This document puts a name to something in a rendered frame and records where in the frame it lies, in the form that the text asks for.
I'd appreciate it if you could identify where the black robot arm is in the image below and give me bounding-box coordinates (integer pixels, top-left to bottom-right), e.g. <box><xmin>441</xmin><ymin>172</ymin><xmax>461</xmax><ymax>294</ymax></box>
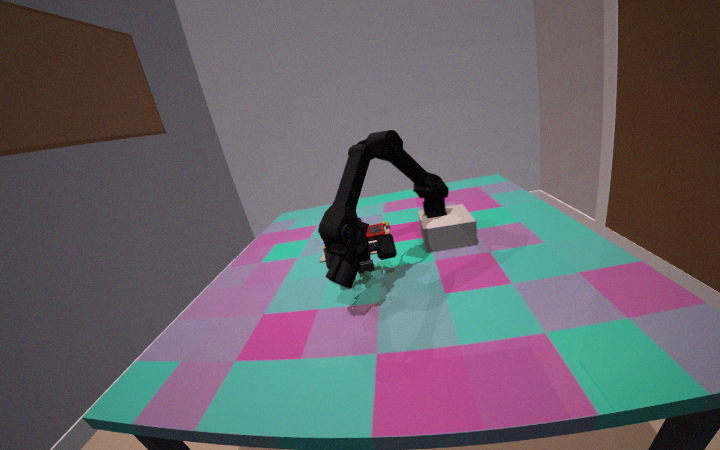
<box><xmin>318</xmin><ymin>130</ymin><xmax>448</xmax><ymax>288</ymax></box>

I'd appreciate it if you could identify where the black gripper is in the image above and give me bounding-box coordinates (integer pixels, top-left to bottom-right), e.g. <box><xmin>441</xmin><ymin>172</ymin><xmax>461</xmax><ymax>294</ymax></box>
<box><xmin>324</xmin><ymin>234</ymin><xmax>397</xmax><ymax>270</ymax></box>

